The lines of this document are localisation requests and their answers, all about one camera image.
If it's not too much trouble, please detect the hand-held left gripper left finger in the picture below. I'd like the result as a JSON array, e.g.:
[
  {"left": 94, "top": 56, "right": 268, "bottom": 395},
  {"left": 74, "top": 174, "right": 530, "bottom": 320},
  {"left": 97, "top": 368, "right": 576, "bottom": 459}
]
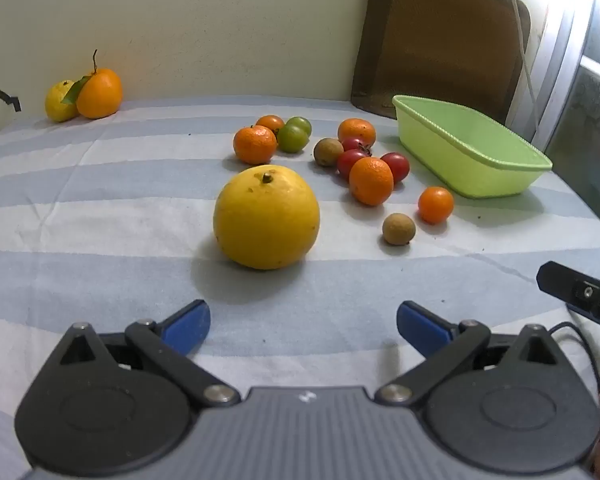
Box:
[{"left": 44, "top": 299, "right": 241, "bottom": 407}]

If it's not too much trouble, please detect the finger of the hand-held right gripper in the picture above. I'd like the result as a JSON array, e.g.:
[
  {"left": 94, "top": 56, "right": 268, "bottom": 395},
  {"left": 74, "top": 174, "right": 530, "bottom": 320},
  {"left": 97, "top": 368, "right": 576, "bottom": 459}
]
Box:
[{"left": 536, "top": 261, "right": 600, "bottom": 336}]

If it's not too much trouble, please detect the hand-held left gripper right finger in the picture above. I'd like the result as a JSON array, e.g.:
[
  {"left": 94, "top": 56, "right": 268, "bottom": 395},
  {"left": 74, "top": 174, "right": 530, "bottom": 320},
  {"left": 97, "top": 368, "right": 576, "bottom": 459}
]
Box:
[{"left": 375, "top": 300, "right": 571, "bottom": 407}]

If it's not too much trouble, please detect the brown longan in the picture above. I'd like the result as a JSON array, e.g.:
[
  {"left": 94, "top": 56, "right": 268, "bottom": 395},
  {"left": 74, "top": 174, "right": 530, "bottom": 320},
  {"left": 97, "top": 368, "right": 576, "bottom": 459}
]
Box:
[
  {"left": 382, "top": 213, "right": 417, "bottom": 246},
  {"left": 313, "top": 137, "right": 345, "bottom": 167}
]

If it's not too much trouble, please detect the small smooth orange tangerine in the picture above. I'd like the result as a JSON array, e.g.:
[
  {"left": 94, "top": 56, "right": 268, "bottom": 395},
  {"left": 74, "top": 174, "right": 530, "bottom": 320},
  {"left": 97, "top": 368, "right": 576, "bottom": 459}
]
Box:
[{"left": 418, "top": 186, "right": 455, "bottom": 225}]

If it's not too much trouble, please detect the large yellow grapefruit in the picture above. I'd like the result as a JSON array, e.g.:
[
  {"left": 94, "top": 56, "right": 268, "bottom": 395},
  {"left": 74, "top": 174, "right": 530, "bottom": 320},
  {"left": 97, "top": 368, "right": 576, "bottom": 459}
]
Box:
[{"left": 213, "top": 165, "right": 321, "bottom": 270}]

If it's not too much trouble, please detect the light green plastic basket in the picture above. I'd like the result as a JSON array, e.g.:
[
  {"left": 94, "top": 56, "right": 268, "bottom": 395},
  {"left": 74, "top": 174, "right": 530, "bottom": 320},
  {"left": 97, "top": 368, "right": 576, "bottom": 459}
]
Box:
[{"left": 392, "top": 94, "right": 553, "bottom": 199}]

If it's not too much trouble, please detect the blue white striped bedsheet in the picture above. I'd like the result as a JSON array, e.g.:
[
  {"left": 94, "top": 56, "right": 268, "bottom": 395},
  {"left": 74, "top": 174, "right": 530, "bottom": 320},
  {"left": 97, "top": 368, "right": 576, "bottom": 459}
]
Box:
[{"left": 0, "top": 95, "right": 600, "bottom": 480}]

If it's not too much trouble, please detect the large orange tangerine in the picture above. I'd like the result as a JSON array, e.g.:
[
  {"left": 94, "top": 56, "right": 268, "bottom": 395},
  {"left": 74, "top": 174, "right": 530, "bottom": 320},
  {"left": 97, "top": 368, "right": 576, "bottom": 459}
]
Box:
[{"left": 233, "top": 125, "right": 279, "bottom": 165}]

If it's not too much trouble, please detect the orange with stem and leaf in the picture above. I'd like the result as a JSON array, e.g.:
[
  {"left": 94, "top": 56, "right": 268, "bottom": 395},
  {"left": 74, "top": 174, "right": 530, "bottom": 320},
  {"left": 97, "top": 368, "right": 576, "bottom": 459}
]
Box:
[{"left": 61, "top": 49, "right": 124, "bottom": 120}]

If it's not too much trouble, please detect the yellow citrus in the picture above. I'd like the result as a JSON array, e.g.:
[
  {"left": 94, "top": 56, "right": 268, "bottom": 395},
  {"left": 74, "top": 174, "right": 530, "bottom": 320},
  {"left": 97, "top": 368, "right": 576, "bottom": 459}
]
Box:
[{"left": 44, "top": 80, "right": 80, "bottom": 123}]

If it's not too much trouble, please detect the brown woven mat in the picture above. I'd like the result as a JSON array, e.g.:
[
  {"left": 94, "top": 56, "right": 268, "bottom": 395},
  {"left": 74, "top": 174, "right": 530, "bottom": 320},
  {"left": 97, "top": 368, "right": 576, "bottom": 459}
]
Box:
[{"left": 351, "top": 0, "right": 532, "bottom": 123}]

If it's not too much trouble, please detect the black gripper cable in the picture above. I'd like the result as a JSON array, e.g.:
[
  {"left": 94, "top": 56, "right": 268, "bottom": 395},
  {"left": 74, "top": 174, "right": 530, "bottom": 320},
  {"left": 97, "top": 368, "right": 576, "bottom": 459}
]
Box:
[{"left": 549, "top": 321, "right": 600, "bottom": 461}]

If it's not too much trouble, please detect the white charger cable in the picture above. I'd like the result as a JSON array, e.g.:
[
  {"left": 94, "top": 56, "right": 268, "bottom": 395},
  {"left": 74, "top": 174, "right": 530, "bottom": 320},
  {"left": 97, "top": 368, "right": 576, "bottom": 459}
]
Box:
[{"left": 499, "top": 0, "right": 541, "bottom": 145}]

